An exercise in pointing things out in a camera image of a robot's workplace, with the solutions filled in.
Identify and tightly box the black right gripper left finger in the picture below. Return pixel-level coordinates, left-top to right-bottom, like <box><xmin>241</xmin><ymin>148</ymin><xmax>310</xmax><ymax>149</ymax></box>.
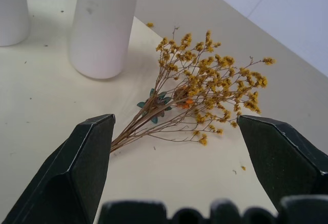
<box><xmin>2</xmin><ymin>113</ymin><xmax>116</xmax><ymax>224</ymax></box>

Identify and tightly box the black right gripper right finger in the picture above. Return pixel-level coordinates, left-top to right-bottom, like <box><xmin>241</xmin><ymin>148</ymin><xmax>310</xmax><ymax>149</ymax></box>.
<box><xmin>236</xmin><ymin>114</ymin><xmax>328</xmax><ymax>204</ymax></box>

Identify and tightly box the tall white ceramic vase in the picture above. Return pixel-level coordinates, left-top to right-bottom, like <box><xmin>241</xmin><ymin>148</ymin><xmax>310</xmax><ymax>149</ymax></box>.
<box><xmin>67</xmin><ymin>0</ymin><xmax>141</xmax><ymax>79</ymax></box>

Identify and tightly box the yellow dried flower bunch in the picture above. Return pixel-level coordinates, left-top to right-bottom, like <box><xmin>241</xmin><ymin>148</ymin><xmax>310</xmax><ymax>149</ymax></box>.
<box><xmin>110</xmin><ymin>26</ymin><xmax>277</xmax><ymax>153</ymax></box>

